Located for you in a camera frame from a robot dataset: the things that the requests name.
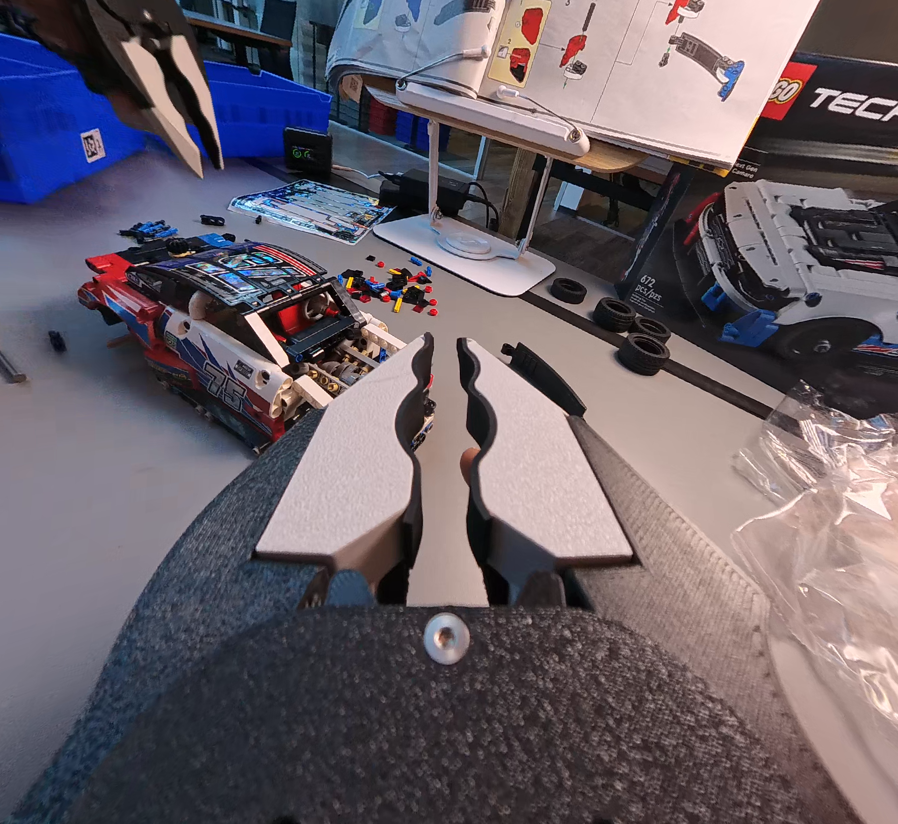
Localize lego race car model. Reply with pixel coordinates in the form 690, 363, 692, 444
77, 238, 436, 456

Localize white book stand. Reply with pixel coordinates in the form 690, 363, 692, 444
372, 45, 592, 297

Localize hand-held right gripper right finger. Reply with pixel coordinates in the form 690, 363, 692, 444
456, 336, 638, 606

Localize black power adapter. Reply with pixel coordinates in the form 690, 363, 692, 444
379, 168, 469, 212

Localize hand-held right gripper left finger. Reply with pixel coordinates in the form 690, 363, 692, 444
254, 333, 437, 606

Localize black cable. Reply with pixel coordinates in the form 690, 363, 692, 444
459, 181, 502, 230

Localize holographic sticker sheet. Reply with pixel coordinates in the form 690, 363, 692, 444
228, 179, 395, 246

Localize lego instruction booklet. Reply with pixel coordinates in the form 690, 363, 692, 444
326, 0, 858, 170

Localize crumpled clear plastic bags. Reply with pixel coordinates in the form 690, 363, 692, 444
730, 378, 898, 706

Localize black curved lego panel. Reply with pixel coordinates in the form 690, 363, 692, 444
501, 341, 587, 418

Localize coloured storage drawers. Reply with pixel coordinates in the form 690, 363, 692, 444
333, 89, 434, 146

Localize pile of small lego pieces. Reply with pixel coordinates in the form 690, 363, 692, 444
337, 252, 441, 318

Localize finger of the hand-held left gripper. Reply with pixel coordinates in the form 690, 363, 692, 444
118, 38, 206, 180
163, 30, 225, 171

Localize black office chair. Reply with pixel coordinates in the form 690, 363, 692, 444
260, 0, 297, 79

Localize blue bin with label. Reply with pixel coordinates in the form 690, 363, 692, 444
0, 31, 150, 205

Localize black device with green display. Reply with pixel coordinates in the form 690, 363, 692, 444
282, 127, 334, 173

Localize wooden desk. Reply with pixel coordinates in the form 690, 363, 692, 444
184, 10, 293, 50

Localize lego set box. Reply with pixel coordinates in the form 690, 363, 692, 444
614, 52, 898, 418

